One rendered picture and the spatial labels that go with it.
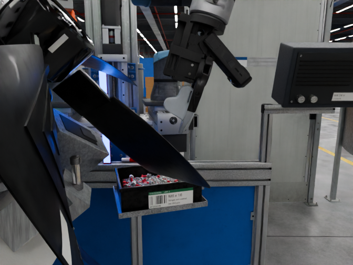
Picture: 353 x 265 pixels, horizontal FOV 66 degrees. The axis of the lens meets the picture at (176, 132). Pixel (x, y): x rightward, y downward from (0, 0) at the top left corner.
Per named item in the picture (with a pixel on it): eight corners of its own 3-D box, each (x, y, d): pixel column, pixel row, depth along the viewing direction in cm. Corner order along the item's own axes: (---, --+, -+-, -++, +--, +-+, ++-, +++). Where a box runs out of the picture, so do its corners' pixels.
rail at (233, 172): (0, 189, 89) (-3, 165, 88) (7, 184, 93) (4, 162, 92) (270, 185, 92) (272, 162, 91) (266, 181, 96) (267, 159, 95)
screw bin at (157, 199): (120, 216, 65) (118, 189, 64) (115, 189, 81) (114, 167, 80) (204, 204, 71) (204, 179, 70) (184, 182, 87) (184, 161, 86)
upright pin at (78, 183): (70, 191, 50) (67, 158, 49) (73, 186, 52) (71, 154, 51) (81, 191, 50) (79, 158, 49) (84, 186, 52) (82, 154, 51)
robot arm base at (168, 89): (148, 99, 138) (148, 79, 136) (177, 98, 141) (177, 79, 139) (152, 101, 124) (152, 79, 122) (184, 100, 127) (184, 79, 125)
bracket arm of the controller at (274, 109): (263, 113, 88) (264, 104, 88) (260, 112, 91) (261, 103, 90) (334, 113, 89) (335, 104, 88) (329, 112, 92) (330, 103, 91)
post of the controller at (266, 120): (260, 162, 91) (264, 104, 88) (258, 160, 94) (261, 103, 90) (269, 162, 91) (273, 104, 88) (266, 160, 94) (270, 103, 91)
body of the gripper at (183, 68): (162, 78, 55) (179, 18, 53) (202, 90, 56) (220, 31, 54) (161, 77, 47) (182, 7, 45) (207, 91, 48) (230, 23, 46)
